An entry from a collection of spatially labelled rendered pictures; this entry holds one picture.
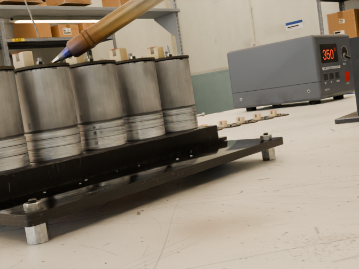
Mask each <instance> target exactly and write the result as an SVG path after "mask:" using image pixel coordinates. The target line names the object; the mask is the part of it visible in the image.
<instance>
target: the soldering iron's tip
mask: <svg viewBox="0 0 359 269"><path fill-rule="evenodd" d="M72 56H73V55H72V54H71V52H70V51H69V49H68V48H67V47H65V48H64V49H63V51H62V52H61V53H60V54H59V55H58V56H57V57H56V58H55V59H54V60H53V61H52V62H53V63H56V62H60V61H62V60H65V59H67V58H70V57H72Z"/></svg>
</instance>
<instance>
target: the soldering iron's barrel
mask: <svg viewBox="0 0 359 269"><path fill-rule="evenodd" d="M163 1H164V0H130V1H128V2H126V3H125V4H123V5H122V6H121V7H119V8H118V9H116V10H114V11H113V12H111V13H110V14H108V15H107V16H105V17H104V18H102V19H101V20H99V21H98V22H96V23H95V24H93V25H92V26H90V27H89V28H87V29H86V30H83V31H81V33H79V34H78V35H76V36H75V37H73V38H72V39H70V40H69V41H68V42H67V44H66V46H67V48H68V49H69V51H70V52H71V54H72V55H73V56H74V57H79V56H81V55H82V54H84V53H86V52H87V51H89V50H90V49H93V48H94V47H96V45H97V44H99V43H100V42H102V41H103V40H105V39H107V38H108V37H110V36H111V35H113V34H114V33H116V32H117V31H119V30H120V29H122V28H123V27H125V26H126V25H128V24H129V23H131V22H132V21H134V20H135V19H137V18H138V17H140V16H141V15H143V14H144V13H146V12H147V11H149V10H150V9H152V8H154V7H155V6H157V5H158V4H160V3H161V2H163Z"/></svg>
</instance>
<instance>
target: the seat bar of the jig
mask: <svg viewBox="0 0 359 269"><path fill-rule="evenodd" d="M165 135H166V136H165V137H161V138H156V139H150V140H144V141H136V142H131V143H127V144H128V145H125V146H122V147H117V148H111V149H105V150H101V151H94V152H84V153H82V154H83V155H81V156H78V157H73V158H70V159H65V160H59V161H53V162H45V163H36V164H30V167H29V168H25V169H21V170H17V171H12V172H7V173H1V174H0V202H2V201H6V200H10V199H13V198H16V197H20V196H24V195H28V194H31V193H35V192H39V191H43V190H45V189H49V188H53V187H57V186H61V185H64V184H68V183H72V182H75V181H78V180H82V179H86V178H90V177H94V176H97V175H101V174H104V173H108V172H112V171H115V170H119V169H123V168H127V167H130V166H133V165H137V164H141V163H145V162H148V161H152V160H156V159H160V158H163V157H166V156H170V155H174V154H178V153H181V152H185V151H189V150H192V149H196V148H199V147H203V146H207V145H211V144H214V143H218V142H219V138H218V130H217V125H208V126H199V127H198V129H195V130H191V131H185V132H178V133H171V134H165Z"/></svg>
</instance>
